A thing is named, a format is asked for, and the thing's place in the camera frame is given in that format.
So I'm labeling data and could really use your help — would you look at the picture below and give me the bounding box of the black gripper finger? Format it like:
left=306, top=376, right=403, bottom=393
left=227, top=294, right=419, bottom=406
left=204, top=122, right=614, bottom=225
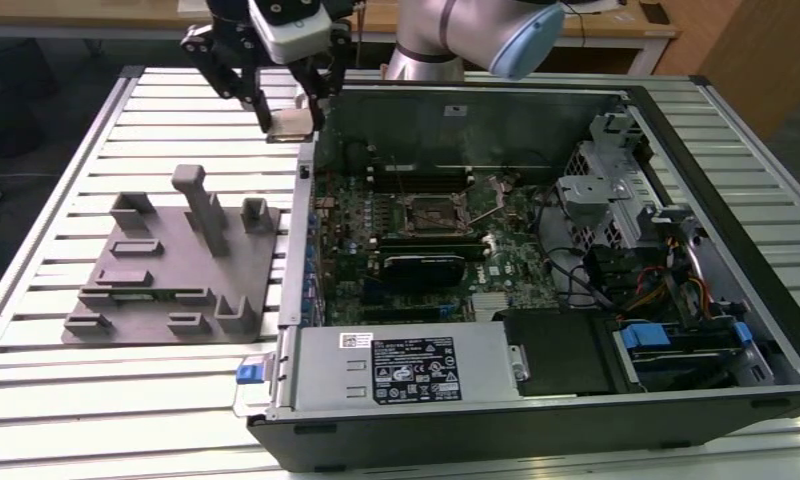
left=177, top=23, right=274, bottom=135
left=288, top=22, right=350, bottom=135

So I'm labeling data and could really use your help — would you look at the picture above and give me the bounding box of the silver CPU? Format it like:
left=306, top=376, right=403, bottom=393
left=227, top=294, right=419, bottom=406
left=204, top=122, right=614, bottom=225
left=268, top=108, right=319, bottom=145

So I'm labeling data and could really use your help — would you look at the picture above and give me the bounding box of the CPU socket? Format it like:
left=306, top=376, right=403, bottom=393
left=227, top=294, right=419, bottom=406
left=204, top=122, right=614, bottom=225
left=399, top=192, right=476, bottom=236

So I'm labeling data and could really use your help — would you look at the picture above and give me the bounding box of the wooden desk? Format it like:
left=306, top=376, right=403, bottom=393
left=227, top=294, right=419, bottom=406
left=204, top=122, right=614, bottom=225
left=0, top=0, right=682, bottom=71

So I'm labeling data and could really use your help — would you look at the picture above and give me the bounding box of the black clipped RAM slot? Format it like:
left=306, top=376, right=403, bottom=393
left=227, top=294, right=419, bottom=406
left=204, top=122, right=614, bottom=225
left=370, top=183, right=476, bottom=194
left=367, top=172, right=476, bottom=181

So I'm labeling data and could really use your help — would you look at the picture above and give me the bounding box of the grey parts rack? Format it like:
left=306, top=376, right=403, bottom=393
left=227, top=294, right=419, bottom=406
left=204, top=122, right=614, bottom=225
left=61, top=163, right=288, bottom=346

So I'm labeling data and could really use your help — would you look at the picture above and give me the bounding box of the long black RAM slot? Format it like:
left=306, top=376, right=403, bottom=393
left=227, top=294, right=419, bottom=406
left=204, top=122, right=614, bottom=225
left=376, top=242, right=490, bottom=257
left=375, top=232, right=494, bottom=247

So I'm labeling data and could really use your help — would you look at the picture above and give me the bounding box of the black graphics card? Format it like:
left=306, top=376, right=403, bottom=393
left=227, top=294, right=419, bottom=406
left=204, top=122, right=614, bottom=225
left=379, top=252, right=470, bottom=295

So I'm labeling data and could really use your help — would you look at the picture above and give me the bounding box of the green motherboard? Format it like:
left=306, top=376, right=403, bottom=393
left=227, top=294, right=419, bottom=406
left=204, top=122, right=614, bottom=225
left=310, top=167, right=579, bottom=324

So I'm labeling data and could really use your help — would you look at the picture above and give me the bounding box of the green RAM stick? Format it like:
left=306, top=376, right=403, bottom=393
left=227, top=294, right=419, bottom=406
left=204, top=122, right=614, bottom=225
left=109, top=291, right=175, bottom=304

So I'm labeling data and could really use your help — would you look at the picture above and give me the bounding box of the metal drive cage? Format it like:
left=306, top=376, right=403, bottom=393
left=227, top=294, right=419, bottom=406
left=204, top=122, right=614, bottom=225
left=554, top=112, right=675, bottom=247

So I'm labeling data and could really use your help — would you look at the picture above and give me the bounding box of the small silver heatsink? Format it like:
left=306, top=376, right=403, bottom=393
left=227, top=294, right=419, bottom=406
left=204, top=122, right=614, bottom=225
left=472, top=293, right=512, bottom=321

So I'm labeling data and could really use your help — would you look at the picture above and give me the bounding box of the silver power supply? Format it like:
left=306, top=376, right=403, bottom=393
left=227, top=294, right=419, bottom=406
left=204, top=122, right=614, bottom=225
left=284, top=322, right=532, bottom=409

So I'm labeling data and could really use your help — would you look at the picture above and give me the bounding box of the blue case latch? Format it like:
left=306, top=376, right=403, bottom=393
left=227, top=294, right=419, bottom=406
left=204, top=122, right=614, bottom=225
left=236, top=356, right=270, bottom=386

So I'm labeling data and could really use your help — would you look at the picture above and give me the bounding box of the wooden cabinet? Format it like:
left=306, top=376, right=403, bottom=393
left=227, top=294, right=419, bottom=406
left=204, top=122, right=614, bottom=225
left=656, top=0, right=800, bottom=146

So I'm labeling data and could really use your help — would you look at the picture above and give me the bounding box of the black plastic shroud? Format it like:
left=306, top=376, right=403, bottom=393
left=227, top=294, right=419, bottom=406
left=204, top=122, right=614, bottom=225
left=496, top=308, right=632, bottom=397

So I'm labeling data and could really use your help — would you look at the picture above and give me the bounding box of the blue disk carrier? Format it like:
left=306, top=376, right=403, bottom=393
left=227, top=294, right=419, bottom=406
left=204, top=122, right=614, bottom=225
left=620, top=323, right=674, bottom=350

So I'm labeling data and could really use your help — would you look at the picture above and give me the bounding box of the black PC case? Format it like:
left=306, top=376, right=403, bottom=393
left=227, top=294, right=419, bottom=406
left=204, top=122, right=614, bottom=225
left=229, top=74, right=800, bottom=474

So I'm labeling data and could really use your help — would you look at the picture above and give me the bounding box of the metal disk bay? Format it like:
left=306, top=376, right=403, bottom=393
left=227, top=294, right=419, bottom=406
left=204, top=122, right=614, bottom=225
left=611, top=319, right=779, bottom=394

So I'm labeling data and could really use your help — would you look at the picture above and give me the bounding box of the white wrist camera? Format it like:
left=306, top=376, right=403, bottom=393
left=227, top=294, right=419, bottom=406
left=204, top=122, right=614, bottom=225
left=248, top=0, right=336, bottom=65

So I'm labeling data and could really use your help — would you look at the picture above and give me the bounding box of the coloured power wire bundle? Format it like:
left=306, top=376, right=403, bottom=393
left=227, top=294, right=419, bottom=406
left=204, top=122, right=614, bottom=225
left=616, top=266, right=715, bottom=321

